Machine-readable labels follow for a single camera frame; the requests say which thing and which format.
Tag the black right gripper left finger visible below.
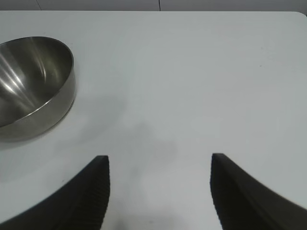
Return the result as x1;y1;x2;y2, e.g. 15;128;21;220
0;155;111;230

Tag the stainless steel mixing bowl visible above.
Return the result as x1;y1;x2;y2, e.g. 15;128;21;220
0;36;77;142

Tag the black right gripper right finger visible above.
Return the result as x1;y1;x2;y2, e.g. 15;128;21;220
209;153;307;230

